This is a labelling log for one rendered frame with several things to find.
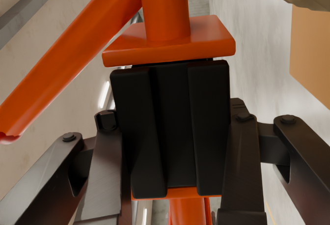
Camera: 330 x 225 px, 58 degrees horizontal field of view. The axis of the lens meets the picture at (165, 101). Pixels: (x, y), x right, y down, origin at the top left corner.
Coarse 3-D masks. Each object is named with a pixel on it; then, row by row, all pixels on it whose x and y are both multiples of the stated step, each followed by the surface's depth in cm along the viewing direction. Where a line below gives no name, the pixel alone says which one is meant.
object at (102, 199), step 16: (112, 112) 14; (112, 128) 14; (96, 144) 13; (112, 144) 13; (96, 160) 12; (112, 160) 11; (96, 176) 11; (112, 176) 10; (128, 176) 13; (96, 192) 10; (112, 192) 10; (128, 192) 12; (96, 208) 9; (112, 208) 9; (128, 208) 11; (80, 224) 8; (96, 224) 8; (112, 224) 8; (128, 224) 10
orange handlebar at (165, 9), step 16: (144, 0) 13; (160, 0) 13; (176, 0) 13; (144, 16) 14; (160, 16) 13; (176, 16) 13; (160, 32) 14; (176, 32) 14; (176, 208) 18; (192, 208) 18; (208, 208) 21; (176, 224) 18; (192, 224) 18; (208, 224) 20
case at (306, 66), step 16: (304, 16) 30; (320, 16) 27; (304, 32) 31; (320, 32) 27; (304, 48) 31; (320, 48) 27; (304, 64) 31; (320, 64) 28; (304, 80) 32; (320, 80) 28; (320, 96) 28
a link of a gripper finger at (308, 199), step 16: (288, 128) 12; (304, 128) 12; (288, 144) 11; (304, 144) 11; (320, 144) 11; (304, 160) 10; (320, 160) 10; (288, 176) 12; (304, 176) 10; (320, 176) 9; (288, 192) 12; (304, 192) 10; (320, 192) 9; (304, 208) 10; (320, 208) 9; (320, 224) 9
